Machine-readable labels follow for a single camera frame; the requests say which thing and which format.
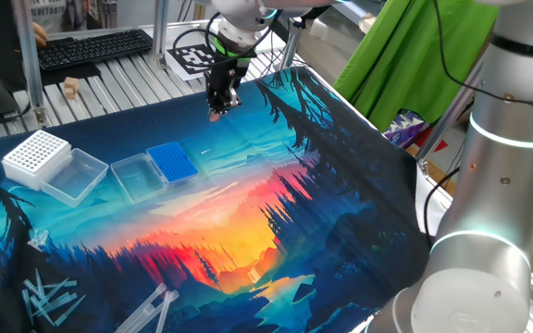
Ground person hand at keyboard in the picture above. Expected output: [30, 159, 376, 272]
[32, 21, 51, 50]

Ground person white printed shirt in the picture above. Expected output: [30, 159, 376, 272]
[30, 0, 87, 33]

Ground green cloth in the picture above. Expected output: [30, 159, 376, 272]
[333, 0, 499, 133]

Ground black desk pad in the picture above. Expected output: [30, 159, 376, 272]
[39, 61, 103, 88]

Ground printed sunset forest cloth mat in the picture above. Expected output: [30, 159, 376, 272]
[0, 64, 455, 333]

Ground purple patterned box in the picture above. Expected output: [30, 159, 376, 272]
[383, 109, 429, 149]

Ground black computer keyboard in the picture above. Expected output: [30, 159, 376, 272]
[37, 29, 155, 72]

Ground small wooden block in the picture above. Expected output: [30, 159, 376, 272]
[62, 76, 81, 100]

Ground clear small tips cluster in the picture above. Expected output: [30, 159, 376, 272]
[27, 228, 51, 253]

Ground white tip box clear lid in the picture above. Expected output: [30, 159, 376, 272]
[1, 129, 110, 208]

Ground black white marker sheet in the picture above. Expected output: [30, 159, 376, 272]
[164, 43, 221, 82]

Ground blue tip box clear lid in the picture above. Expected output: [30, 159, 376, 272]
[109, 141, 200, 205]

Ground pale blue medium pipette tip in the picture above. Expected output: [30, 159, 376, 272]
[33, 267, 45, 297]
[21, 278, 42, 298]
[29, 294, 56, 327]
[39, 277, 70, 302]
[19, 289, 35, 327]
[53, 294, 87, 327]
[42, 278, 79, 290]
[32, 290, 79, 318]

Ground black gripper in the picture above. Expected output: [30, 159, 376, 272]
[204, 54, 252, 123]

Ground clear large pipette tip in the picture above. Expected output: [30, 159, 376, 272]
[125, 290, 180, 333]
[114, 282, 169, 333]
[154, 290, 180, 333]

